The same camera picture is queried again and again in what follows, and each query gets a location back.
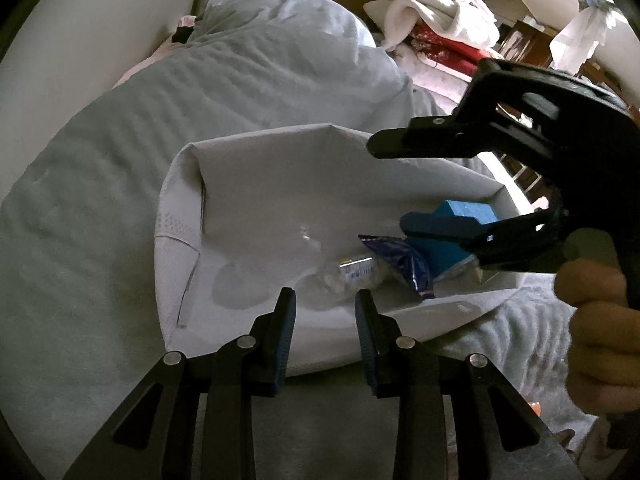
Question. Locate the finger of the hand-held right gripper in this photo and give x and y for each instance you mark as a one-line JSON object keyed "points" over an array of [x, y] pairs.
{"points": [[435, 225], [425, 137]]}

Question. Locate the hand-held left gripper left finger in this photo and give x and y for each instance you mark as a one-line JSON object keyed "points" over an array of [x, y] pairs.
{"points": [[282, 345]]}

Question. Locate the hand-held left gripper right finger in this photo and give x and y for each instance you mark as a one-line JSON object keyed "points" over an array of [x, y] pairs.
{"points": [[367, 345]]}

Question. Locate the blue cardboard box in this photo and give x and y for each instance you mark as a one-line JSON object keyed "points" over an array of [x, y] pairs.
{"points": [[470, 210]]}

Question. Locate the dark blue snack packet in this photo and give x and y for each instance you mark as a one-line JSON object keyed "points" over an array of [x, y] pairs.
{"points": [[400, 260]]}

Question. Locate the clear plastic bottle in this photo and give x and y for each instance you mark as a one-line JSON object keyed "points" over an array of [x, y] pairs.
{"points": [[350, 272]]}

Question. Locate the white fabric storage bin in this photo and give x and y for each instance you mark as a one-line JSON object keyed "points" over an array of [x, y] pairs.
{"points": [[260, 200]]}

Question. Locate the person's right hand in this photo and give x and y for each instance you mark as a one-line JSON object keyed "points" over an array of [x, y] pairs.
{"points": [[605, 345]]}

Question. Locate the pale pink folded quilt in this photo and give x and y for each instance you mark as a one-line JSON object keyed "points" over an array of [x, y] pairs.
{"points": [[425, 72]]}

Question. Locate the red folded quilt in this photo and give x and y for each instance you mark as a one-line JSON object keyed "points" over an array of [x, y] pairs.
{"points": [[445, 50]]}

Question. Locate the white fleece folded blanket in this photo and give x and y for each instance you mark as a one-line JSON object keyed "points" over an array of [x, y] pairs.
{"points": [[430, 5]]}

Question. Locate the white hanging cloth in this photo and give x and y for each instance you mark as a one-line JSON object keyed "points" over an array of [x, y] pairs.
{"points": [[575, 35]]}

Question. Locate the dark wooden glass cabinet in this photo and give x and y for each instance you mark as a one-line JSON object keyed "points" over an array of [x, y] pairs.
{"points": [[525, 35]]}

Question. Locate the grey fleece blanket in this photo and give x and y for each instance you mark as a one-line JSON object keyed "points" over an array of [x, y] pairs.
{"points": [[100, 210]]}

